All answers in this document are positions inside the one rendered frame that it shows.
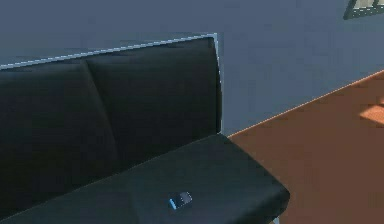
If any dark framed wall picture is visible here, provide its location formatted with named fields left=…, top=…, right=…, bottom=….
left=343, top=0, right=384, bottom=21

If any black sofa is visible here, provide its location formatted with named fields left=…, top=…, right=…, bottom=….
left=0, top=32, right=291, bottom=224

